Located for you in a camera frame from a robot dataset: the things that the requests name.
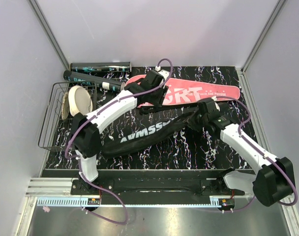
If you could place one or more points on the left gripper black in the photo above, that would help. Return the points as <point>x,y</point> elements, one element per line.
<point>163,91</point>

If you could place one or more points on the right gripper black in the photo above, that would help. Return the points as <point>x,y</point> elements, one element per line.
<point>193,125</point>

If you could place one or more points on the pink racket cover bag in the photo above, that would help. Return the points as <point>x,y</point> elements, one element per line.
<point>188,92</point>

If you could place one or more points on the black racket bag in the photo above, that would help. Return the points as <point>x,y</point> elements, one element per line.
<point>152,135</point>

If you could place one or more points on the black teal shuttlecock tube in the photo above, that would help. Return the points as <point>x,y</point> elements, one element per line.
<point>87,67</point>

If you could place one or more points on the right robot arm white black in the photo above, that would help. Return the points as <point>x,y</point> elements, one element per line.
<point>273,180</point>

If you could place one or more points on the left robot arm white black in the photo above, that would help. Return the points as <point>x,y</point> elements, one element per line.
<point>85,143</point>

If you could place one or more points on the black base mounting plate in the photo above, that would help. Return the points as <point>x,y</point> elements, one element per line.
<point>138,189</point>

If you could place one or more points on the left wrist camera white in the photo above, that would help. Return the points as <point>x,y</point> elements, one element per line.
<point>165,74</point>

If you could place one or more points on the black wire basket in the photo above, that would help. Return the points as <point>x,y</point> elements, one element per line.
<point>55,131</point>

